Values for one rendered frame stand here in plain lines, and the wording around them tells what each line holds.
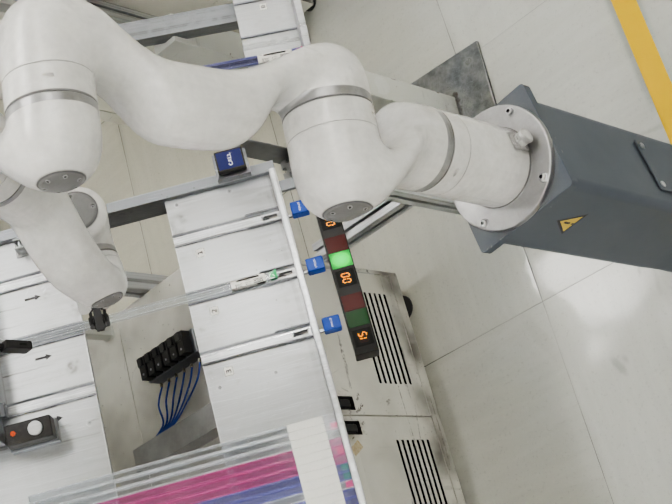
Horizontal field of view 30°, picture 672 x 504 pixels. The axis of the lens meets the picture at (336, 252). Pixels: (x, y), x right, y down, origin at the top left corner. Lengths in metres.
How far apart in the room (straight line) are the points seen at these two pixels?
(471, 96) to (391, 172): 1.30
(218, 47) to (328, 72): 0.81
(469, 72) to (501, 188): 1.09
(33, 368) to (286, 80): 0.82
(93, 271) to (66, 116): 0.40
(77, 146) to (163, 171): 2.31
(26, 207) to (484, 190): 0.63
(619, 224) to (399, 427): 0.81
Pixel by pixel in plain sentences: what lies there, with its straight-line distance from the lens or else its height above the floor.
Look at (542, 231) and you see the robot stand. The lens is 1.94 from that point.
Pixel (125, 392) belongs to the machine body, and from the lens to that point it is 2.65.
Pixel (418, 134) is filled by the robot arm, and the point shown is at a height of 0.96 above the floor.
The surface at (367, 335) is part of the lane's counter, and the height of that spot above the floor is 0.65.
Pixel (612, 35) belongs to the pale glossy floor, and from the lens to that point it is 2.69.
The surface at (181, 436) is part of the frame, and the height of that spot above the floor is 0.66.
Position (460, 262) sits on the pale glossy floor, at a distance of 2.82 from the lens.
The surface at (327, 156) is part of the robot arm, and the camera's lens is 1.54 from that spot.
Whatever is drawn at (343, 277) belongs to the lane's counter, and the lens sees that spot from 2.13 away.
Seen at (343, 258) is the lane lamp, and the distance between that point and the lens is 2.15.
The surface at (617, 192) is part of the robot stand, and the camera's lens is 1.95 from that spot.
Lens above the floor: 2.18
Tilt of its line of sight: 45 degrees down
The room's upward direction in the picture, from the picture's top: 82 degrees counter-clockwise
